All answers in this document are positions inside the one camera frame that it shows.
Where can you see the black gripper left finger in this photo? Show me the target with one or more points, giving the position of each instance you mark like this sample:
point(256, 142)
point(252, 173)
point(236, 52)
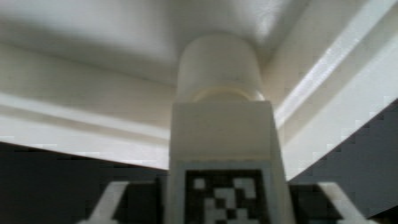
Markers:
point(128, 204)

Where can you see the white table leg with tag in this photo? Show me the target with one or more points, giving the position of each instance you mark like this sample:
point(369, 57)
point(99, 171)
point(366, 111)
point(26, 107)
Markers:
point(225, 185)

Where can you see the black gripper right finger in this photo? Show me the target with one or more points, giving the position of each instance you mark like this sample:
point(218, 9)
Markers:
point(323, 206)

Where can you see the white square tabletop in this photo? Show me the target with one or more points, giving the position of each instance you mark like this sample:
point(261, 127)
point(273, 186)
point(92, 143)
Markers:
point(88, 54)

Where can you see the white right fence bar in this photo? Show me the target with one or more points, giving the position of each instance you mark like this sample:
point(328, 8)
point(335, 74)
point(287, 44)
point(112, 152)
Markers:
point(348, 99)

